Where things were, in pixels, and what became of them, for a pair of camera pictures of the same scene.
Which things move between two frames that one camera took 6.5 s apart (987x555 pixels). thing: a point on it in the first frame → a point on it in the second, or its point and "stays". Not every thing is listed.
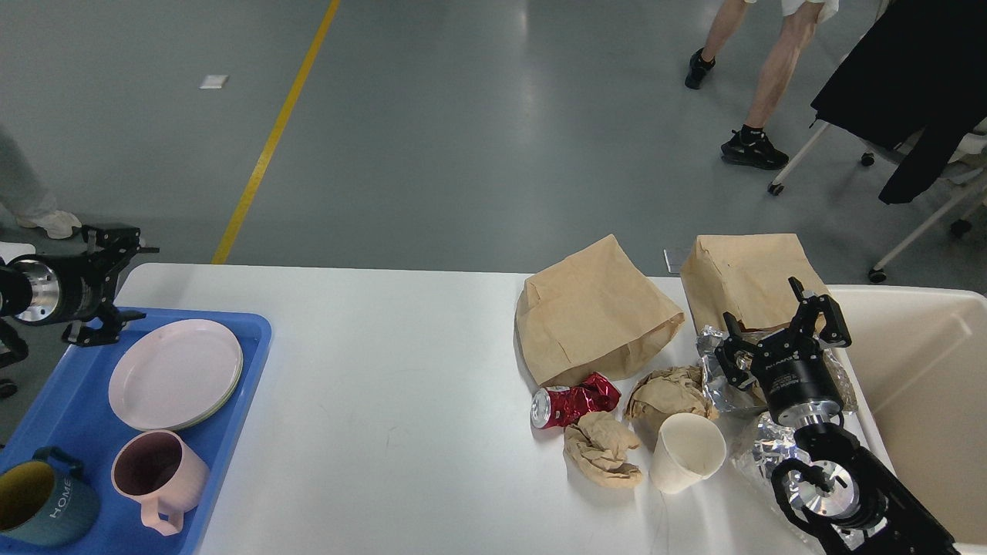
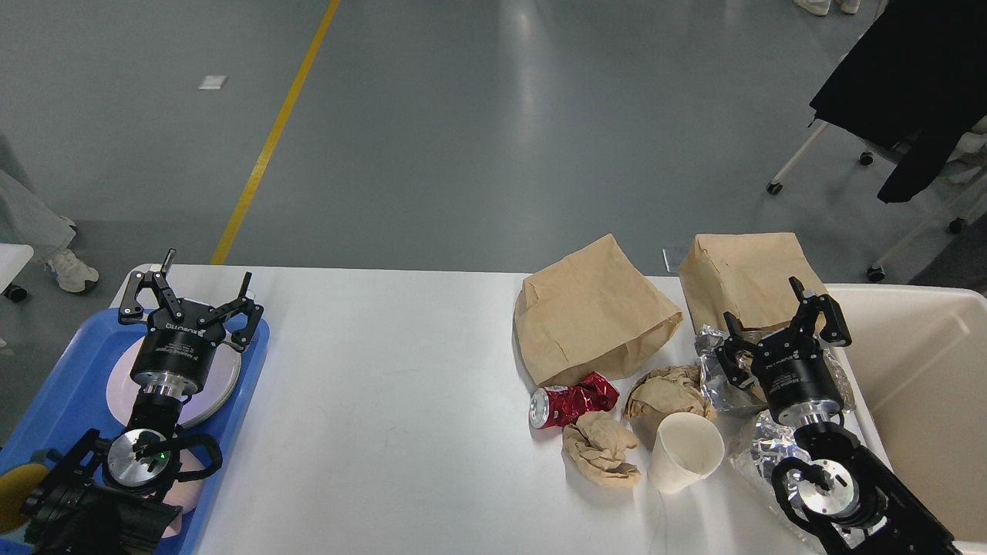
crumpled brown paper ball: [656, 397] stays
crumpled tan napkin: [597, 447] stays
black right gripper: [791, 367] stays
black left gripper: [73, 289] → [175, 356]
